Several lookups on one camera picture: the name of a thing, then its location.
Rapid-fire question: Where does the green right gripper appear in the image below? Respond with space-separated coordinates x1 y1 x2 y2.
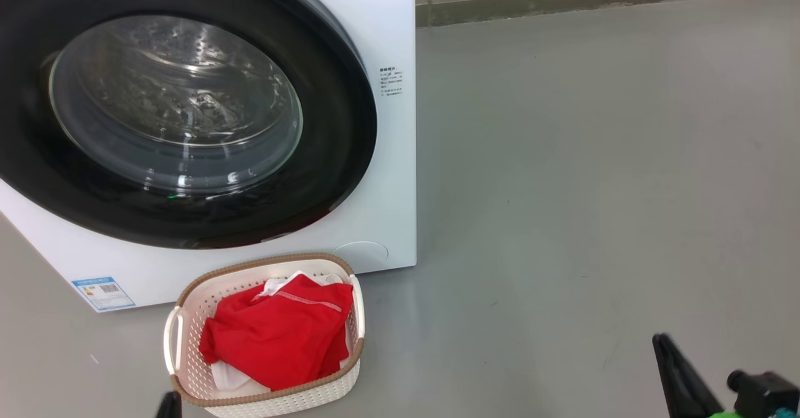
651 333 746 418

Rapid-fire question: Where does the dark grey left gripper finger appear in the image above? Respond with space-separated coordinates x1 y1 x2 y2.
156 391 183 418

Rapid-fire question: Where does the red and white garment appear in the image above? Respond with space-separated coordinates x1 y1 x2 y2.
198 271 354 393

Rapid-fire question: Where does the black round glass washer door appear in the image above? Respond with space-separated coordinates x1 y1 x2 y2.
0 0 379 251

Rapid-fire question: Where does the cream laundry basket brown rim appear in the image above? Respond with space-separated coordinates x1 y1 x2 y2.
163 252 366 418

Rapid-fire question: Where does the white front-load washing machine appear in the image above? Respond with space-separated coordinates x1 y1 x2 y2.
0 0 418 313

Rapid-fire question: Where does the blue energy label sticker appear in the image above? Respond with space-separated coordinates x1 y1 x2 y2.
70 275 137 313

